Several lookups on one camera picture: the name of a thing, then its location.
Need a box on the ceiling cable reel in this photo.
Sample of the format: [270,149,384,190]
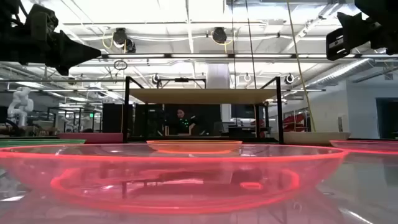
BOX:
[111,27,137,54]
[211,27,228,44]

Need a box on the translucent red plate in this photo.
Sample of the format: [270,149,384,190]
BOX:
[328,139,398,156]

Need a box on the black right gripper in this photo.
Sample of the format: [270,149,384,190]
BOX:
[325,11,398,62]

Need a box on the green plate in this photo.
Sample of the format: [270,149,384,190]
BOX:
[0,139,86,148]

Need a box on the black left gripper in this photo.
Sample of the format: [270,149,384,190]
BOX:
[12,3,103,77]

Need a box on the dark door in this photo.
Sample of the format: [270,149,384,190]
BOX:
[375,97,398,140]

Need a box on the black frame wooden shelf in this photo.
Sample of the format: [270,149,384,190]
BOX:
[123,76,284,146]

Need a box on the black cabinet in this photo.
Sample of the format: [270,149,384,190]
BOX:
[101,103,126,134]

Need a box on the person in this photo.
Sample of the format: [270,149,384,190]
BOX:
[167,108,200,136]

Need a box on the red background object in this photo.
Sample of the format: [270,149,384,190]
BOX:
[282,113,308,133]

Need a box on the translucent orange plate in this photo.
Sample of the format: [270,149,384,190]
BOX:
[146,139,243,155]

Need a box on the thin black cable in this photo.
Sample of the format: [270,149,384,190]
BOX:
[230,0,236,90]

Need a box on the translucent pink plate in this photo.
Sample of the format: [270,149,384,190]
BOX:
[0,143,349,215]

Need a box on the black crossbar with light strips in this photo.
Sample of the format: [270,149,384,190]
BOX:
[99,52,398,60]

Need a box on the yellow cable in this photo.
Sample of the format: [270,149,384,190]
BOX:
[286,0,317,133]

